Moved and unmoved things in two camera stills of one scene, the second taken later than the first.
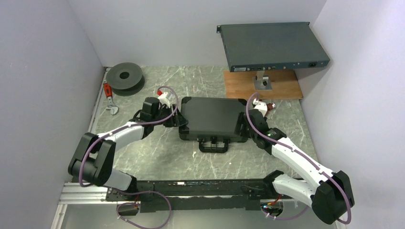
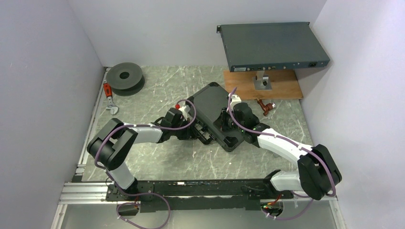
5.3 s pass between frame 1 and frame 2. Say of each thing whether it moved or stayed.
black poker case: moved
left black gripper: moved
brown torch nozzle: stayed
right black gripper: moved
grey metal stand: stayed
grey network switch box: stayed
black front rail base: stayed
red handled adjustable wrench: stayed
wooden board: stayed
